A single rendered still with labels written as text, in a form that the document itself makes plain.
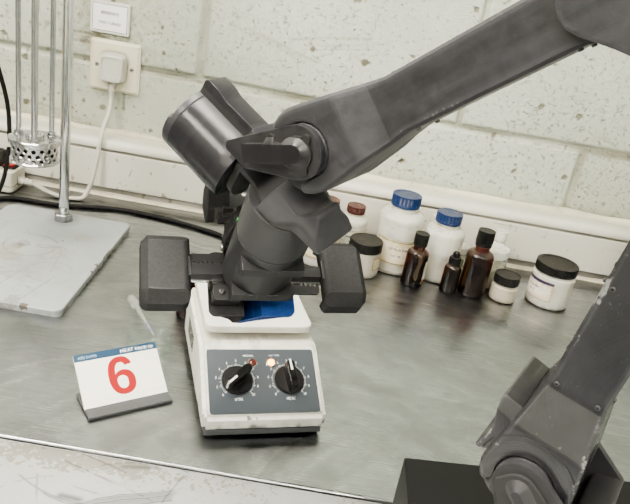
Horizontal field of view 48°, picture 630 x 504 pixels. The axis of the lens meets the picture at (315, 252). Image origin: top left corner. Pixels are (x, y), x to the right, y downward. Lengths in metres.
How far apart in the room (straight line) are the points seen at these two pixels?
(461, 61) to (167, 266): 0.28
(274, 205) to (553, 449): 0.23
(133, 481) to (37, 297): 0.34
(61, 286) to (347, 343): 0.38
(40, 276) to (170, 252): 0.46
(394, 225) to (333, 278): 0.55
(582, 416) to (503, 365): 0.56
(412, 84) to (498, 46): 0.05
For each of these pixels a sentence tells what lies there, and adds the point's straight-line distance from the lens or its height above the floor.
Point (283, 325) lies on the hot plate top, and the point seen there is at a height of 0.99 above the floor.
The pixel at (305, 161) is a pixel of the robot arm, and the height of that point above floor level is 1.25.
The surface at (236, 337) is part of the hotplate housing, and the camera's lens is 0.79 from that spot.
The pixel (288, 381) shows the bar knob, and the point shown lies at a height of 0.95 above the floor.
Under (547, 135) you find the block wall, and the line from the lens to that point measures 1.29.
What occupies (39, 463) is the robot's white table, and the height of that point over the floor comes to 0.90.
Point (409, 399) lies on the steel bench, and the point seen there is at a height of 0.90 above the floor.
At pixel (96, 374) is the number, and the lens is 0.79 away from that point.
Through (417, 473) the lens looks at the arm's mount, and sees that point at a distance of 0.61.
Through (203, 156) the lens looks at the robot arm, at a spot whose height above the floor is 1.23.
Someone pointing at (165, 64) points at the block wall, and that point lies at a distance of 1.27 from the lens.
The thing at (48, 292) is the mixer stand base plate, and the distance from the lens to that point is 0.98.
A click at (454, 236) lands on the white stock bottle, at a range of 1.14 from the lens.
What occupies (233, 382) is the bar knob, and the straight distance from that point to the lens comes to 0.73.
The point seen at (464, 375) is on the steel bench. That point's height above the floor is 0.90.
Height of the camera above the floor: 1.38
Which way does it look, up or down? 24 degrees down
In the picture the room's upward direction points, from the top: 10 degrees clockwise
